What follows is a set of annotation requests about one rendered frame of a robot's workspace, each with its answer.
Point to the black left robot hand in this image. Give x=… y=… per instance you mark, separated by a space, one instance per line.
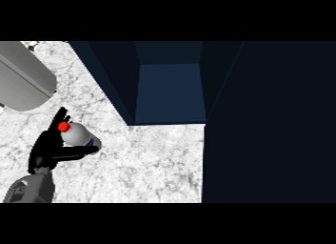
x=45 y=145

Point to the red-capped water bottle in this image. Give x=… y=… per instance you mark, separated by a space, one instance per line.
x=77 y=135

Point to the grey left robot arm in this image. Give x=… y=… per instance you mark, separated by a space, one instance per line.
x=30 y=188

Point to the dark blue open cabinet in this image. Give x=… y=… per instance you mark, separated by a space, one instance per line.
x=161 y=85

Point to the dark blue cabinet door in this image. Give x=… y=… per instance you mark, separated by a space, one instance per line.
x=278 y=124

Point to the grey rounded appliance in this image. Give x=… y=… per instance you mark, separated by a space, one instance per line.
x=17 y=77

